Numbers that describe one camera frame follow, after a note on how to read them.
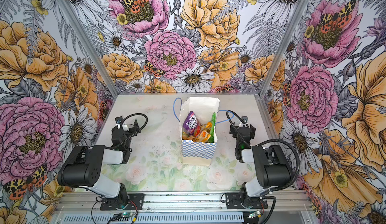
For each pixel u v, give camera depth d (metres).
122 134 0.73
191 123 0.92
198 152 0.73
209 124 0.90
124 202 0.69
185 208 0.74
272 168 0.46
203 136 0.81
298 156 0.45
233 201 0.74
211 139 0.81
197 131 0.88
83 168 0.46
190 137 0.86
